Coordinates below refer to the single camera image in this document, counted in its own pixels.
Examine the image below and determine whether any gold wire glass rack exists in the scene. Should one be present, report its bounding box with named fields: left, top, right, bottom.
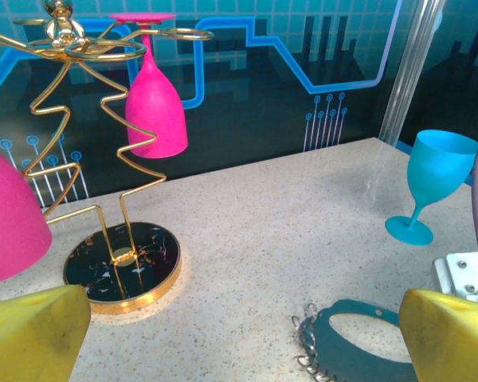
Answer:
left=0, top=0, right=215, bottom=315

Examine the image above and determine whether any pink wine glass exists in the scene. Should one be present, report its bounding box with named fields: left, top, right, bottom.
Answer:
left=0, top=145, right=53, bottom=287
left=109, top=11, right=189, bottom=159

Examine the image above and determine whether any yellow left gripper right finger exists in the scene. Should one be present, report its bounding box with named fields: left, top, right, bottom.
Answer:
left=398, top=289, right=478, bottom=382

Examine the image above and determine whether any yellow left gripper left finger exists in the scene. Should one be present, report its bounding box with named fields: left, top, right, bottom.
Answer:
left=0, top=284, right=92, bottom=382

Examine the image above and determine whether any white metal bracket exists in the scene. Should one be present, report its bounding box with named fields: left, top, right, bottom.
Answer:
left=432, top=251, right=478, bottom=306

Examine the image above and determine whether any blue wine glass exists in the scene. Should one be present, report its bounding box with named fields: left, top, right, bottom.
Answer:
left=384, top=130, right=478, bottom=246

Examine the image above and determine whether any aluminium frame post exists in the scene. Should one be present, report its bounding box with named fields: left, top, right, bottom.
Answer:
left=378, top=0, right=447, bottom=148

